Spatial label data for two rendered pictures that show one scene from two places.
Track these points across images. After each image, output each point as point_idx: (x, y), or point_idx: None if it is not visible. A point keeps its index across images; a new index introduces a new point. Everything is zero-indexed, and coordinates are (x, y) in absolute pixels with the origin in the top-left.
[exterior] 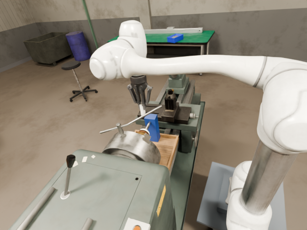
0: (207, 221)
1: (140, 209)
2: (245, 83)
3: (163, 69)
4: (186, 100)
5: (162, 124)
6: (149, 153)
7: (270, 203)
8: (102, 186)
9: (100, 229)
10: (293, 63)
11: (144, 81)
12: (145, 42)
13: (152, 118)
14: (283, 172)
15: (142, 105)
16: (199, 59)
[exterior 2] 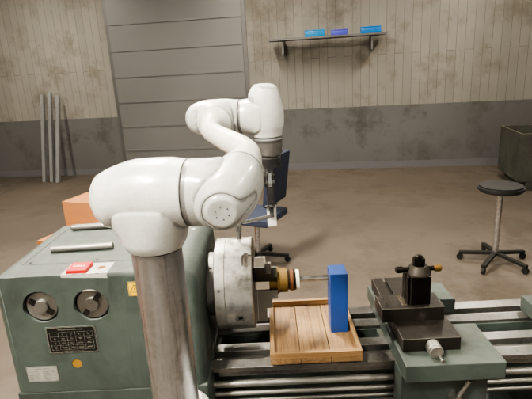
0: None
1: (123, 265)
2: None
3: (205, 134)
4: (522, 345)
5: (382, 323)
6: (228, 273)
7: None
8: None
9: (104, 253)
10: (210, 158)
11: (264, 167)
12: (264, 112)
13: (332, 271)
14: (137, 292)
15: (265, 205)
16: (229, 136)
